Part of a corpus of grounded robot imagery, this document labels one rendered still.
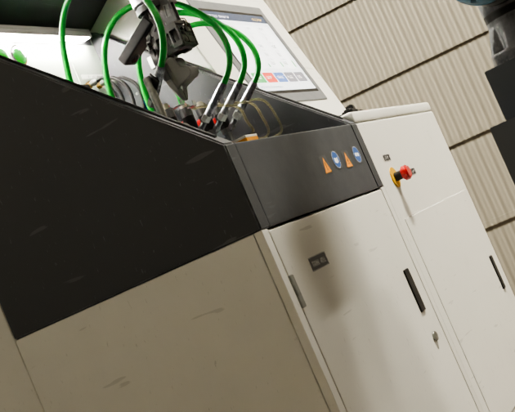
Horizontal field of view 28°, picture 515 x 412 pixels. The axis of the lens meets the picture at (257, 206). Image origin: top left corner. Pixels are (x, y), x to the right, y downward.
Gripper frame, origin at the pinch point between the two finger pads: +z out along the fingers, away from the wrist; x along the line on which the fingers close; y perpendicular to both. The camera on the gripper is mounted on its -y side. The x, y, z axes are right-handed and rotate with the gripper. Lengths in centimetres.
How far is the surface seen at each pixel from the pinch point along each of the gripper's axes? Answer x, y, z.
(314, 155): 1.7, 21.6, 23.4
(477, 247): 88, 22, 59
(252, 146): -24.9, 21.6, 19.2
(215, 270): -35, 10, 37
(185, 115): 6.6, -4.0, 3.0
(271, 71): 68, -6, -8
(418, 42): 323, -26, -32
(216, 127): 15.2, -2.5, 7.0
